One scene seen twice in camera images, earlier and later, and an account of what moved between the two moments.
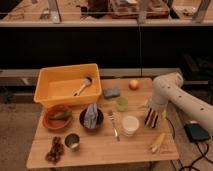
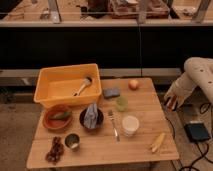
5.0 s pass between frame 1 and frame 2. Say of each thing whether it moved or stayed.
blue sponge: stayed
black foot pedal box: stayed
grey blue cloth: stayed
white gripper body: moved
